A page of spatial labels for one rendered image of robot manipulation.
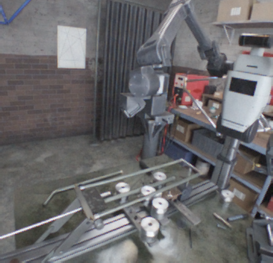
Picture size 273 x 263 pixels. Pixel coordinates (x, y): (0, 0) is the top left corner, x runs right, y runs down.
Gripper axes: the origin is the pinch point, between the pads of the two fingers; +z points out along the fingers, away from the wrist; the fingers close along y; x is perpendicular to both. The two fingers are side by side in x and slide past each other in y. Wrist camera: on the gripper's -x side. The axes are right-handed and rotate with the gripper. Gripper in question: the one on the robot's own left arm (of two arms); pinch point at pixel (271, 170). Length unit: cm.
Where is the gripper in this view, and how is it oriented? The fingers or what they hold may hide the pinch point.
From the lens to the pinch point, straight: 63.2
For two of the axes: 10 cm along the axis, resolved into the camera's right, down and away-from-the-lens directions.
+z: -0.4, 9.1, 4.1
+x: -8.1, -2.7, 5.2
